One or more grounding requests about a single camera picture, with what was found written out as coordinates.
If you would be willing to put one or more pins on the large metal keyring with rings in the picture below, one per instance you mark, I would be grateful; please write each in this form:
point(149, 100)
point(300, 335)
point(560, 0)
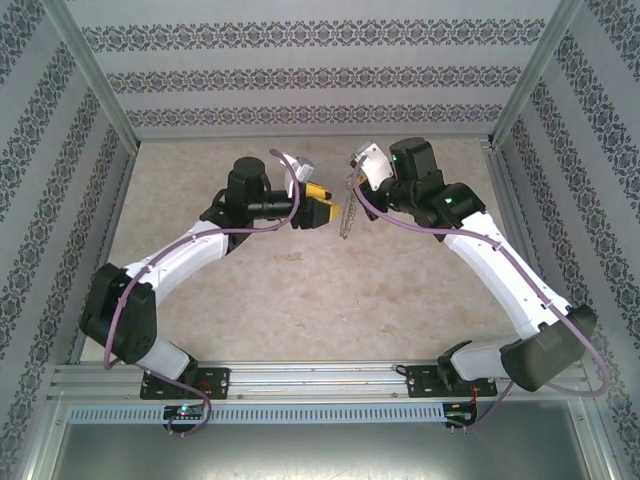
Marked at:
point(348, 210)

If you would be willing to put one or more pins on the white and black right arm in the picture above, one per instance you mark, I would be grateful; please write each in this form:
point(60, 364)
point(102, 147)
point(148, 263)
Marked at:
point(500, 280)

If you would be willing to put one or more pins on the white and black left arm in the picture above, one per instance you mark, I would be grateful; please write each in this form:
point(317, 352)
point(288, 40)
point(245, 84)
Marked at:
point(175, 260)

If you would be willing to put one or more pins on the small circuit board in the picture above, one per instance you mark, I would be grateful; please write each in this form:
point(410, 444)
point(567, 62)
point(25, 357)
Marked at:
point(185, 411)
point(460, 415)

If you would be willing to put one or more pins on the grey metal sheet panel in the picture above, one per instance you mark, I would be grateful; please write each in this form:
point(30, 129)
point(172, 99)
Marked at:
point(320, 455)

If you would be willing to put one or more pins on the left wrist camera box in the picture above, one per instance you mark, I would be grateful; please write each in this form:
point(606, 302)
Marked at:
point(302, 167)

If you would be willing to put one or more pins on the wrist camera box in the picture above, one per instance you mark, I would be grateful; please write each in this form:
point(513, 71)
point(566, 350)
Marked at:
point(377, 167)
point(302, 167)

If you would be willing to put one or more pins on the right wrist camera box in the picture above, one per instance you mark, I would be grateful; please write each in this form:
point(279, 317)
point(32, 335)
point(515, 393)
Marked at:
point(377, 167)

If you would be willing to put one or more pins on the aluminium side rail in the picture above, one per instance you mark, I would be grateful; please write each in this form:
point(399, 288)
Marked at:
point(507, 200)
point(120, 200)

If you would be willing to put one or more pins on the aluminium frame post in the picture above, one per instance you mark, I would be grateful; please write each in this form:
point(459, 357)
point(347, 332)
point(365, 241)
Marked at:
point(99, 80)
point(597, 440)
point(45, 435)
point(529, 75)

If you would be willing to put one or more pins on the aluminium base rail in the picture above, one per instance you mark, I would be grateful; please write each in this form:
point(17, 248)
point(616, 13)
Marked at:
point(320, 380)

